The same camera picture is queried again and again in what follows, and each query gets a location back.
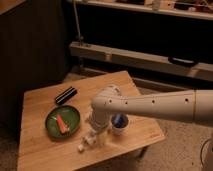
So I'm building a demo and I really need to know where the grey metal rail beam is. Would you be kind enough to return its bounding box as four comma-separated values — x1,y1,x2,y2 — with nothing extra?
69,42,213,81

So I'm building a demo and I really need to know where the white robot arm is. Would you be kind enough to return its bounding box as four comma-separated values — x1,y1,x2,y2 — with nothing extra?
89,85,213,133

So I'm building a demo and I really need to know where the green ceramic bowl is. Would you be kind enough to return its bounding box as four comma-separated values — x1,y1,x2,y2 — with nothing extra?
45,105,80,139

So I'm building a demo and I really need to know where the wooden table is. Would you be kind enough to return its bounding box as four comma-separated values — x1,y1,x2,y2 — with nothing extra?
17,71,165,171

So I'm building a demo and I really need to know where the metal vertical pole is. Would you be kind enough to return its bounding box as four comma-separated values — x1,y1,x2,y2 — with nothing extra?
72,0,83,46

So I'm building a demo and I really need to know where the orange carrot toy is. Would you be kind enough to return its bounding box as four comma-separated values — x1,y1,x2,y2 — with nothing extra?
56,114,68,134

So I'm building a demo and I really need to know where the white cup with blue inside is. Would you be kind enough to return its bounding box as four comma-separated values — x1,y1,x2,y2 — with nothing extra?
111,114,129,136

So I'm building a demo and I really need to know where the white plastic bottle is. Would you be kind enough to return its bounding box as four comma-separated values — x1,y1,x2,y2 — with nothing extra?
77,131,98,153

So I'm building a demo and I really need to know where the black handle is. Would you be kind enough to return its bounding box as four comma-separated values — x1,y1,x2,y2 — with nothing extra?
168,57,198,67

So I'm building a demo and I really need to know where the black striped cylinder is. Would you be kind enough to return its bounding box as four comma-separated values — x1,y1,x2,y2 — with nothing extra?
55,87,77,105

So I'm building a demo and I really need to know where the upper shelf with clutter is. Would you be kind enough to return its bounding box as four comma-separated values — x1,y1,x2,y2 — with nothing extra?
66,0,213,21

